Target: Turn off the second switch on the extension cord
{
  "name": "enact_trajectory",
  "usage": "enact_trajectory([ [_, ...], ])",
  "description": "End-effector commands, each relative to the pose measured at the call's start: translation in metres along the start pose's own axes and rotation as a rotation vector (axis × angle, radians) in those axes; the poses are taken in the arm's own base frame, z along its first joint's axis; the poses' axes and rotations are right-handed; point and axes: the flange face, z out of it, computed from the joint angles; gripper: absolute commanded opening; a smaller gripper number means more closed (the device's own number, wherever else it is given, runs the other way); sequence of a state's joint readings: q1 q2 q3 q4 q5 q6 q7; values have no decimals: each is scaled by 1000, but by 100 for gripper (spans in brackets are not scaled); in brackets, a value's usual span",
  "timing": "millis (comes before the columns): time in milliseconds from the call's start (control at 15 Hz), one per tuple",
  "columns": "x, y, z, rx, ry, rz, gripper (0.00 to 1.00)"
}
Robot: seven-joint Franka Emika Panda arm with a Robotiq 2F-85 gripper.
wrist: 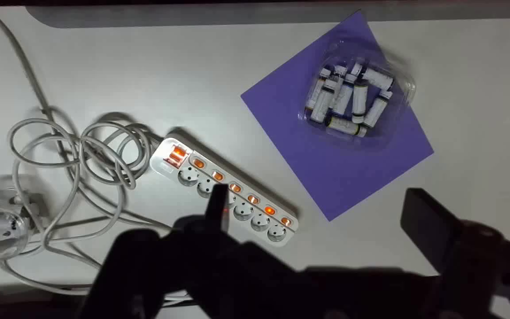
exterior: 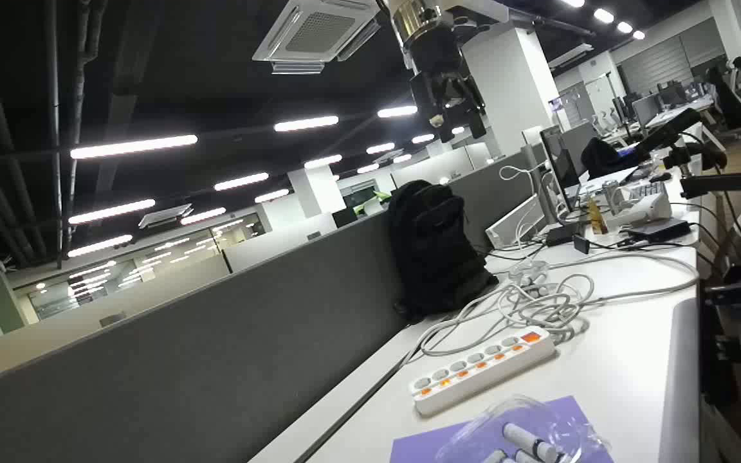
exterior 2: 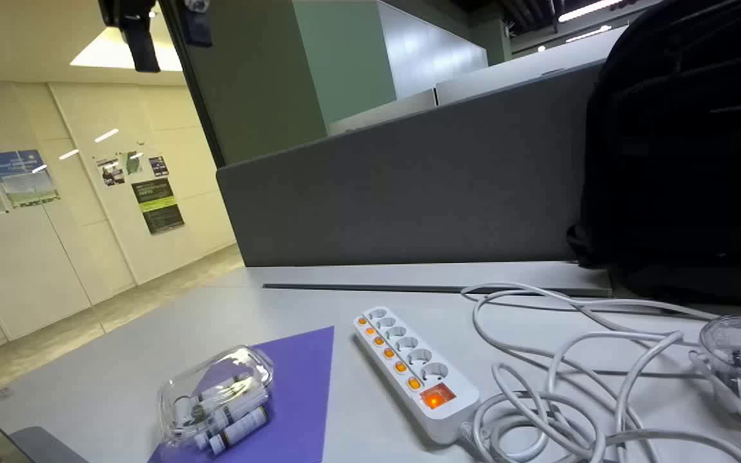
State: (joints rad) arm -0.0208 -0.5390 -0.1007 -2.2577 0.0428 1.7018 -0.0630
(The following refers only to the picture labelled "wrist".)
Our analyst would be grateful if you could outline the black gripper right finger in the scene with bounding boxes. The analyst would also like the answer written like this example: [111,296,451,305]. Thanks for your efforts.
[399,186,472,277]

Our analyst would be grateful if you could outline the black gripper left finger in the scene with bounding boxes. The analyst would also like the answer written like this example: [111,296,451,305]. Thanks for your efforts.
[204,183,233,236]

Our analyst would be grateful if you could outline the white power strip orange switches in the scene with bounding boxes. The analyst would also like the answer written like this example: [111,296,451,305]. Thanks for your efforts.
[150,137,300,247]

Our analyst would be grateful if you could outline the purple paper sheet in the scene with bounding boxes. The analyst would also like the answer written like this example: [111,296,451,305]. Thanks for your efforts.
[240,9,436,223]

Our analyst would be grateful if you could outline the white cylinder piece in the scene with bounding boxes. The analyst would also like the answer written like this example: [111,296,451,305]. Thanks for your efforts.
[360,66,397,92]
[304,78,327,112]
[311,87,337,124]
[330,82,357,119]
[364,96,390,130]
[351,82,371,119]
[327,115,362,137]

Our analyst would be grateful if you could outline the bag of white parts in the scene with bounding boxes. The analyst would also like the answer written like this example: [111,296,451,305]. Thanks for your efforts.
[297,39,419,149]

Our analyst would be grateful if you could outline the grey desk divider panel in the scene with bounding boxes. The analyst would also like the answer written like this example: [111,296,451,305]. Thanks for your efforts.
[27,2,510,30]

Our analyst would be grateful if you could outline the white power strip cable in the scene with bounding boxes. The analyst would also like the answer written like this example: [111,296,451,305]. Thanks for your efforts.
[0,4,181,298]

